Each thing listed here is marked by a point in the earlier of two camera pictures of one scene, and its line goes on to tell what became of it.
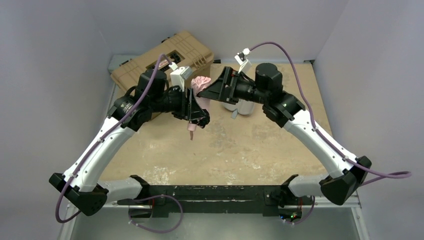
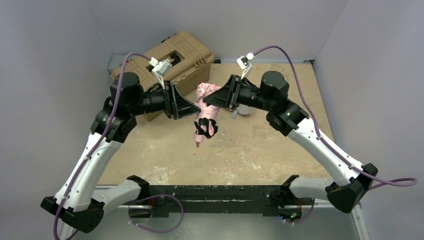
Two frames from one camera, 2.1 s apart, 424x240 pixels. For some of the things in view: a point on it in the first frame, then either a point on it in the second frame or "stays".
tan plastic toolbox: x=180 y=49 stays
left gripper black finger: x=196 y=113 -> x=181 y=107
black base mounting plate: x=272 y=201 stays
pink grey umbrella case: x=244 y=107 stays
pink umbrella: x=198 y=83 -> x=206 y=124
